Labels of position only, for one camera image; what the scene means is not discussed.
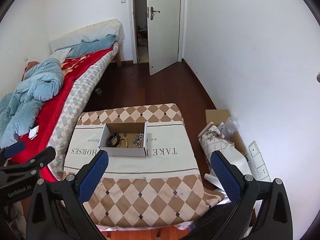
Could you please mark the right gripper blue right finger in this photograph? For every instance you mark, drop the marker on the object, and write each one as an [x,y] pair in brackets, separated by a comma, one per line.
[227,175]

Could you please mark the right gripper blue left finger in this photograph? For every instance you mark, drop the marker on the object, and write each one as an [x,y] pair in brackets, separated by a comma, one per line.
[90,175]

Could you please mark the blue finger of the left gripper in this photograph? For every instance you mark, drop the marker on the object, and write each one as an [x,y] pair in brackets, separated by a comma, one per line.
[12,150]
[40,160]

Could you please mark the white cardboard jewelry box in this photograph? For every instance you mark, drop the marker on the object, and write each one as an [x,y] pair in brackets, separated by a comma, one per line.
[127,131]

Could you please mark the red blanket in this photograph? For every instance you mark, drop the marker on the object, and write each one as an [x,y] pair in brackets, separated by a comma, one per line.
[58,116]

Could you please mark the white paper piece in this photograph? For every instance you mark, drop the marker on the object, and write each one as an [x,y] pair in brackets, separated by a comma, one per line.
[33,132]

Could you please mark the white power strip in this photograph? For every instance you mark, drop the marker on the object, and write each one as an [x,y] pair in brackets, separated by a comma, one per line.
[258,162]

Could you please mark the light blue duvet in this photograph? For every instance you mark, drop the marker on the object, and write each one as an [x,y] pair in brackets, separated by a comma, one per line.
[41,82]

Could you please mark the black smart band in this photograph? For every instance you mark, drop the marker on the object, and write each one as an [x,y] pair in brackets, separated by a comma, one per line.
[114,140]

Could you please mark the bed with plaid mattress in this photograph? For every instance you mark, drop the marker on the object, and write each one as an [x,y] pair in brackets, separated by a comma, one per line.
[44,107]

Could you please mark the clear plastic wrap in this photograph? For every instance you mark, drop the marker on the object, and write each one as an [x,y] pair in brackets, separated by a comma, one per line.
[230,127]

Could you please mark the diamond pattern table cloth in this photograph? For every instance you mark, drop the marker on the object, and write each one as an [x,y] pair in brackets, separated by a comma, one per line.
[165,188]

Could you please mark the flat cardboard piece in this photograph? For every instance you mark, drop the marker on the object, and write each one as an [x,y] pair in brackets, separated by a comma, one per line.
[218,117]

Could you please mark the white pillow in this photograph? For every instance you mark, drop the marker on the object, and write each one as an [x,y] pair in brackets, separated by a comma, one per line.
[89,33]

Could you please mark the white door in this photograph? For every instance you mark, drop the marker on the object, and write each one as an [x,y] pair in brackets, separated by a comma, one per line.
[163,33]

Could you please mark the silver chain jewelry pile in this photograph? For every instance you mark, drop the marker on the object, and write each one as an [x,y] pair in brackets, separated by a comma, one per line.
[138,140]

